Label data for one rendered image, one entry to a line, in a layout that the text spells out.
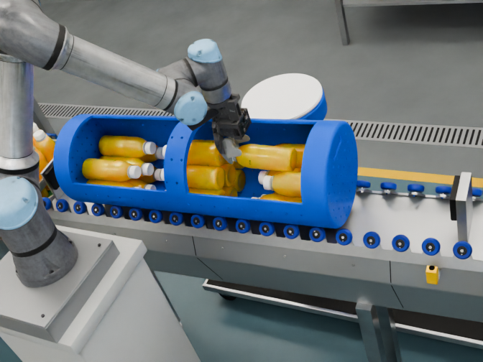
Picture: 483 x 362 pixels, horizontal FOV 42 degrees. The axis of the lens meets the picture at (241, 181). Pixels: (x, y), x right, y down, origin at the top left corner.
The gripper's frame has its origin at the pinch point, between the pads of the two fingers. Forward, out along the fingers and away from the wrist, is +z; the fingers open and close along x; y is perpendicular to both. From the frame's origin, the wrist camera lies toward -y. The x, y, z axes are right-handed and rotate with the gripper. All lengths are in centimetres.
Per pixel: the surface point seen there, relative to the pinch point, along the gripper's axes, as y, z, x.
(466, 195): 63, 6, -3
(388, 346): 34, 93, 5
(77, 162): -55, 5, -3
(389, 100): -5, 114, 179
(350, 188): 31.6, 12.7, 3.2
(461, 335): 57, 99, 19
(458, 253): 62, 18, -11
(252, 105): -10.6, 11.1, 36.5
